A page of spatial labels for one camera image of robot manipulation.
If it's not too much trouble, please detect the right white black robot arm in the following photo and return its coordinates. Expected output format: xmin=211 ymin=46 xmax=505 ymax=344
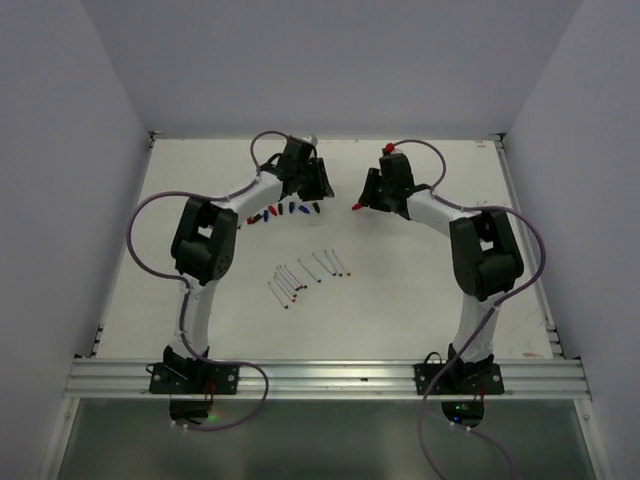
xmin=359 ymin=151 xmax=524 ymax=393

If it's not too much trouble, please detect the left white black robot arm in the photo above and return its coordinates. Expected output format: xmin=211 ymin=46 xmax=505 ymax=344
xmin=163 ymin=136 xmax=334 ymax=393

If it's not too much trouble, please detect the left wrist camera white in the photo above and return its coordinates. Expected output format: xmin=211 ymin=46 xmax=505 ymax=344
xmin=303 ymin=135 xmax=318 ymax=147

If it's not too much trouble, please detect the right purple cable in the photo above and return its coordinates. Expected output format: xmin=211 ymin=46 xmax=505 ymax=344
xmin=382 ymin=138 xmax=546 ymax=480

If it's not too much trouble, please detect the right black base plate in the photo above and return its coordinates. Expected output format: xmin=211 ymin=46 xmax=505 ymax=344
xmin=413 ymin=363 xmax=505 ymax=396

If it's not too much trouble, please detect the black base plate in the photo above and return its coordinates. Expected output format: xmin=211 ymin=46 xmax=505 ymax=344
xmin=145 ymin=362 xmax=239 ymax=395
xmin=413 ymin=363 xmax=505 ymax=396

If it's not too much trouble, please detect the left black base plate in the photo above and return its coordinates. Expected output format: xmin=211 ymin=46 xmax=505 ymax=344
xmin=145 ymin=362 xmax=239 ymax=395

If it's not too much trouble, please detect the aluminium mounting rail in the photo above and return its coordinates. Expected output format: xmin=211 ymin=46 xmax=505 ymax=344
xmin=63 ymin=358 xmax=591 ymax=401

